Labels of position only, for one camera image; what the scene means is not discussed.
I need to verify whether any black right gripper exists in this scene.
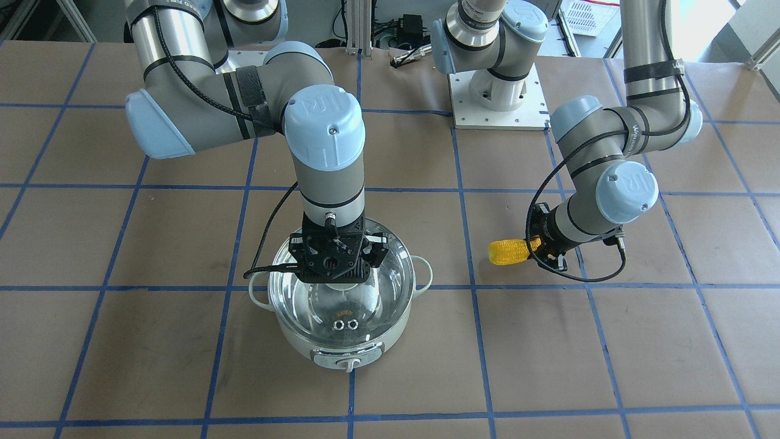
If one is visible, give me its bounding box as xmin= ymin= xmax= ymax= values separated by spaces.
xmin=289 ymin=215 xmax=388 ymax=284

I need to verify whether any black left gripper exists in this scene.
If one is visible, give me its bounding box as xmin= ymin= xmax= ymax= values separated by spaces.
xmin=530 ymin=202 xmax=570 ymax=272

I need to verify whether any yellow corn cob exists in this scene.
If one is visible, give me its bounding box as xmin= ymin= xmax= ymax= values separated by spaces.
xmin=487 ymin=237 xmax=542 ymax=266

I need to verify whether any pale green cooking pot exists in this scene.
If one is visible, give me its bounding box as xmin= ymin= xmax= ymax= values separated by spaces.
xmin=257 ymin=219 xmax=427 ymax=372

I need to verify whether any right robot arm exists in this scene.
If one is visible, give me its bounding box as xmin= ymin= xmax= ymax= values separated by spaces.
xmin=125 ymin=1 xmax=388 ymax=284

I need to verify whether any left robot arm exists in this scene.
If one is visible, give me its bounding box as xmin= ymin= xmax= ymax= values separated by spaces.
xmin=431 ymin=1 xmax=703 ymax=277

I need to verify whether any black power adapter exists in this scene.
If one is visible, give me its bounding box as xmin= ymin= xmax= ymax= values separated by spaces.
xmin=397 ymin=14 xmax=425 ymax=46

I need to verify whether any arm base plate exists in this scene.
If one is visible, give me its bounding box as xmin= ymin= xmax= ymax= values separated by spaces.
xmin=448 ymin=65 xmax=550 ymax=130

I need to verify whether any aluminium frame post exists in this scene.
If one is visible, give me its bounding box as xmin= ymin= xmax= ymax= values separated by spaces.
xmin=343 ymin=1 xmax=374 ymax=57

